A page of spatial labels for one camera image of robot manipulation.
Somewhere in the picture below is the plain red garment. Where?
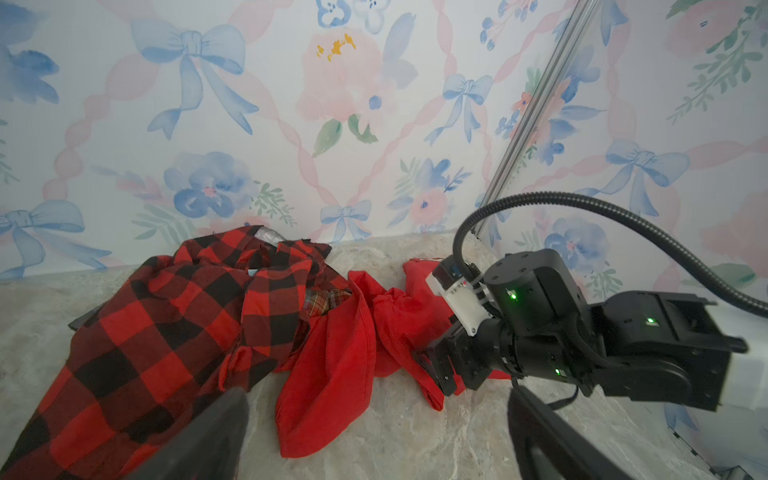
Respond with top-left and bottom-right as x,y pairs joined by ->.
274,257 -> 511,460

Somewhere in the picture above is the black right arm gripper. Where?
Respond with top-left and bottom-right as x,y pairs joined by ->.
413,317 -> 629,480

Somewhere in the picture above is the aluminium corner post right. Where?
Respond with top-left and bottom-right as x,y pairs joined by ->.
480,0 -> 602,207

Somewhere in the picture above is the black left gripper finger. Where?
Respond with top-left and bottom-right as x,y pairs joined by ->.
127,388 -> 249,480

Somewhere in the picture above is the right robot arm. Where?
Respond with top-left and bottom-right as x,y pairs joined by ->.
415,249 -> 767,411

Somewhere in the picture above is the red black buffalo plaid cloth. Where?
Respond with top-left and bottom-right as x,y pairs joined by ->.
1,226 -> 349,479

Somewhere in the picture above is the brown multicolour tartan cloth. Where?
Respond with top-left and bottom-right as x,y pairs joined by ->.
304,289 -> 351,317

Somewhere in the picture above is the black corrugated cable conduit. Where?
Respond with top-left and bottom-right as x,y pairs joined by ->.
451,191 -> 768,320

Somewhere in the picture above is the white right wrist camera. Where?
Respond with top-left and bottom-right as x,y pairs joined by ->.
426,256 -> 491,337

